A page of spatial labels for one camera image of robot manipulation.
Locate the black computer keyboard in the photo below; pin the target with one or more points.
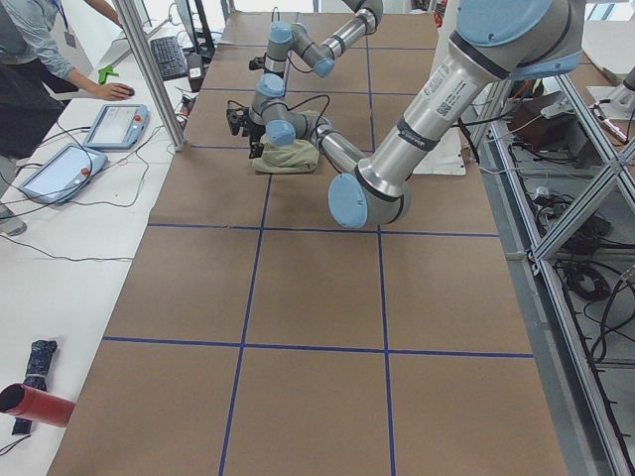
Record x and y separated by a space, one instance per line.
169 57

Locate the upper teach pendant tablet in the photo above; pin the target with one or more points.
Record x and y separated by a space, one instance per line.
117 127

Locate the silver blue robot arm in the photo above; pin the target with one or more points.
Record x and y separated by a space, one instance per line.
491 41
319 57

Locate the red cylindrical bottle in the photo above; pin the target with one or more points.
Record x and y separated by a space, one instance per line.
19 400

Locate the person's grey sleeved forearm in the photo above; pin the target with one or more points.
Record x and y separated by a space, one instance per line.
34 20

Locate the green plastic clip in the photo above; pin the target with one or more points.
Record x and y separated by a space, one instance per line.
106 72

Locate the dark blue folded cloth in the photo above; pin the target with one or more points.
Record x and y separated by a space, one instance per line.
37 371

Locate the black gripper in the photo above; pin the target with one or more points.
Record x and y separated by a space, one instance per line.
255 131

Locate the olive green long-sleeve shirt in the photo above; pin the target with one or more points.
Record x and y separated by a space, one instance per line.
287 146

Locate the person in grey shirt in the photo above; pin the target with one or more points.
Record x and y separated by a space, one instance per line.
28 111

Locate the person's right hand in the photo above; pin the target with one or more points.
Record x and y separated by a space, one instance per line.
110 91

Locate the teach pendant tablet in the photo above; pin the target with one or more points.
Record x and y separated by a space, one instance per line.
61 177
117 127

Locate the lower teach pendant tablet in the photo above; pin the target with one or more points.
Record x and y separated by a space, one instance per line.
61 177

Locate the aluminium frame post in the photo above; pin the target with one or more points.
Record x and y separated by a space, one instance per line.
132 26

